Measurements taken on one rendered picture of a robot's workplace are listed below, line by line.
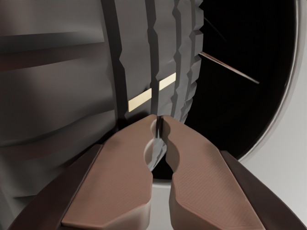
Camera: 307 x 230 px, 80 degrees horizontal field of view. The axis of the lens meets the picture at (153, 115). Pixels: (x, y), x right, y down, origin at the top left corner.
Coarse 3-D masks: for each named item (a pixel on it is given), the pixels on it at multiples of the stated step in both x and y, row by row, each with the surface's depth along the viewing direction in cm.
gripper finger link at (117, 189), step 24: (144, 120) 11; (120, 144) 9; (144, 144) 9; (96, 168) 8; (120, 168) 8; (144, 168) 8; (96, 192) 6; (120, 192) 7; (144, 192) 7; (72, 216) 6; (96, 216) 6; (120, 216) 6; (144, 216) 6
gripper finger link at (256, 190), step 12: (228, 156) 9; (240, 168) 8; (240, 180) 7; (252, 180) 7; (252, 192) 7; (264, 192) 7; (252, 204) 6; (264, 204) 6; (276, 204) 6; (264, 216) 6; (276, 216) 6; (288, 216) 6; (276, 228) 6; (288, 228) 6; (300, 228) 6
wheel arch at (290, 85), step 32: (224, 0) 56; (256, 0) 52; (288, 0) 33; (224, 32) 59; (256, 32) 55; (288, 32) 37; (256, 64) 59; (288, 64) 33; (224, 96) 68; (256, 96) 61; (288, 96) 31; (192, 128) 79; (224, 128) 68; (256, 128) 43; (160, 160) 69
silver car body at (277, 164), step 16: (304, 48) 27; (304, 64) 28; (304, 80) 29; (304, 96) 30; (288, 112) 32; (304, 112) 31; (288, 128) 33; (304, 128) 31; (272, 144) 35; (288, 144) 34; (304, 144) 32; (256, 160) 38; (272, 160) 36; (288, 160) 35; (304, 160) 33; (256, 176) 39; (272, 176) 38; (288, 176) 36; (304, 176) 35; (160, 192) 57; (288, 192) 37; (304, 192) 36; (160, 208) 60; (304, 208) 37; (160, 224) 64; (304, 224) 38
